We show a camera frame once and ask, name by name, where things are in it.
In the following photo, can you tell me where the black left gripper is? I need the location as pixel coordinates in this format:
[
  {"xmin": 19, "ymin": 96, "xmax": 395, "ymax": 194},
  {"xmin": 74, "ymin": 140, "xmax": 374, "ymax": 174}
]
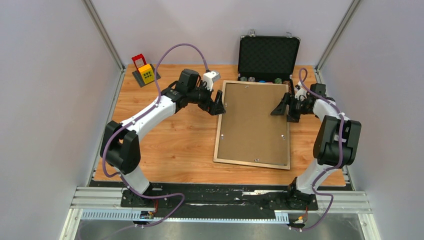
[{"xmin": 187, "ymin": 80, "xmax": 226, "ymax": 116}]

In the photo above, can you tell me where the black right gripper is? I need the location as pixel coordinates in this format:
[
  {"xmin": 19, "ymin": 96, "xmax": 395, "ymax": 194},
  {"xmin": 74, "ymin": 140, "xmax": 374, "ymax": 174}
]
[{"xmin": 270, "ymin": 92, "xmax": 313, "ymax": 123}]

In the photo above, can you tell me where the wooden picture frame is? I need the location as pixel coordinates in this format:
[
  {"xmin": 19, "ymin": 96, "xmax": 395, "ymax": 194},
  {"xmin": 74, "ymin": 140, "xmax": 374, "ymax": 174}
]
[{"xmin": 212, "ymin": 79, "xmax": 292, "ymax": 171}]

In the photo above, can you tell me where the brown backing board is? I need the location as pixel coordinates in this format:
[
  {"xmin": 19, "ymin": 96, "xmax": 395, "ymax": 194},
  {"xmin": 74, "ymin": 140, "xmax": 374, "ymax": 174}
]
[{"xmin": 215, "ymin": 82, "xmax": 289, "ymax": 167}]

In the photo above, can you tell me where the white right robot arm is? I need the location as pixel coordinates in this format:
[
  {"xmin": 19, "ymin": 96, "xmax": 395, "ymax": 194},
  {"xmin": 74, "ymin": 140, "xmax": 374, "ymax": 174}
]
[{"xmin": 270, "ymin": 83, "xmax": 362, "ymax": 210}]

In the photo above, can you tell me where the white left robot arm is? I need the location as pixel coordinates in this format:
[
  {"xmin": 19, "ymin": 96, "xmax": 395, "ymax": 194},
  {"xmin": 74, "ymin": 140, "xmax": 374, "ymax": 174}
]
[{"xmin": 100, "ymin": 69, "xmax": 226, "ymax": 207}]

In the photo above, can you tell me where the black poker chip case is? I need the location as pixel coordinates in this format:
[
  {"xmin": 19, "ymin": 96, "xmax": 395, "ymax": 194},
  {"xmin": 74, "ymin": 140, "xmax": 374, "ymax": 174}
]
[{"xmin": 237, "ymin": 34, "xmax": 301, "ymax": 93}]

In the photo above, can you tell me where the yellow red toy block house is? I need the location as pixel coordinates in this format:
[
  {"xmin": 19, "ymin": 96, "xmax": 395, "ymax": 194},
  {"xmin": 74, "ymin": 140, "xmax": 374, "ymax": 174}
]
[{"xmin": 131, "ymin": 53, "xmax": 155, "ymax": 88}]

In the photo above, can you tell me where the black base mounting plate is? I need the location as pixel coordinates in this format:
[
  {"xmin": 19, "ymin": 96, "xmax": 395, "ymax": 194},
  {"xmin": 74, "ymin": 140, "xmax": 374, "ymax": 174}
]
[{"xmin": 120, "ymin": 182, "xmax": 318, "ymax": 219}]

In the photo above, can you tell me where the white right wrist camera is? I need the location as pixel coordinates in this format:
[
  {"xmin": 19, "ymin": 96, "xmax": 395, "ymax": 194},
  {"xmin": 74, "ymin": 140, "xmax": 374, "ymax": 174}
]
[{"xmin": 294, "ymin": 85, "xmax": 308, "ymax": 101}]

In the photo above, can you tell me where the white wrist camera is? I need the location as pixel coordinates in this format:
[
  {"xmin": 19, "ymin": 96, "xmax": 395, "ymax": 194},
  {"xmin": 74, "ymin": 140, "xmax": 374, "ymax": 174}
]
[
  {"xmin": 294, "ymin": 85, "xmax": 308, "ymax": 101},
  {"xmin": 201, "ymin": 71, "xmax": 221, "ymax": 92}
]

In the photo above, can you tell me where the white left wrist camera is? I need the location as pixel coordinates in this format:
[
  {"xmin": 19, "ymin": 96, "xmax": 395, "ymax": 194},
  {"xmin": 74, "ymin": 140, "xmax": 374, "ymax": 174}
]
[{"xmin": 201, "ymin": 71, "xmax": 221, "ymax": 92}]

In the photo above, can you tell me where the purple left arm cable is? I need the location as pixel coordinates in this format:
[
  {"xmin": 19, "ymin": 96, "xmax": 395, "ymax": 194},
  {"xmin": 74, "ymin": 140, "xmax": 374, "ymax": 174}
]
[{"xmin": 100, "ymin": 43, "xmax": 210, "ymax": 229}]

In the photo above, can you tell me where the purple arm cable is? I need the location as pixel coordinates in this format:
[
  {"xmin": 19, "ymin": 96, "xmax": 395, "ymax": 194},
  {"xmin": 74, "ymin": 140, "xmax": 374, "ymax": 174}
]
[
  {"xmin": 100, "ymin": 43, "xmax": 210, "ymax": 229},
  {"xmin": 287, "ymin": 67, "xmax": 345, "ymax": 232}
]

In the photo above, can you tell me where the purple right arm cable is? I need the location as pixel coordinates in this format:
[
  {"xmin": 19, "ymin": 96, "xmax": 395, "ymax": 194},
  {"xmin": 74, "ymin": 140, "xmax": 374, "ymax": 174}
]
[{"xmin": 287, "ymin": 67, "xmax": 345, "ymax": 232}]

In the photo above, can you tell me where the aluminium front rail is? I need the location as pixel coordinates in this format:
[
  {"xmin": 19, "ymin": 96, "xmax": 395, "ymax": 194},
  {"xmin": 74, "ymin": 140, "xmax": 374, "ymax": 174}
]
[{"xmin": 60, "ymin": 182, "xmax": 380, "ymax": 240}]

